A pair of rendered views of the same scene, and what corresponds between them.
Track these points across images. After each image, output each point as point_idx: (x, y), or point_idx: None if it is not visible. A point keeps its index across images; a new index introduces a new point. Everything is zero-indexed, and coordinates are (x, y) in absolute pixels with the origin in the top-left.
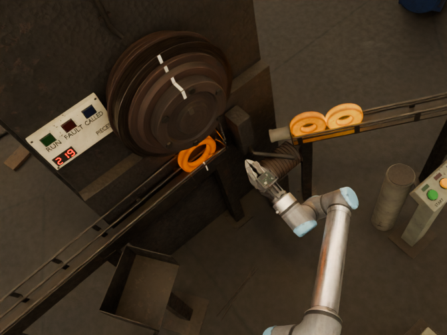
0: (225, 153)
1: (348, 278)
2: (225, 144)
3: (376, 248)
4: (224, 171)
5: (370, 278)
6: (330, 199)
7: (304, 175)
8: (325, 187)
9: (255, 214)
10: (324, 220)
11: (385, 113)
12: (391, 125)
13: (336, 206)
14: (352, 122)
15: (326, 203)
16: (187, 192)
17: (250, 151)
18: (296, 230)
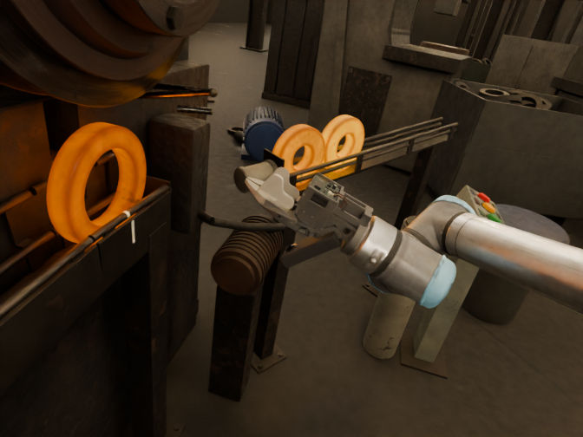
0: (168, 205)
1: None
2: (211, 112)
3: (401, 386)
4: (160, 265)
5: (430, 433)
6: (436, 218)
7: (276, 290)
8: (280, 331)
9: (186, 420)
10: (309, 377)
11: (370, 153)
12: (389, 159)
13: (465, 215)
14: (351, 153)
15: (429, 231)
16: (77, 315)
17: (206, 217)
18: (435, 284)
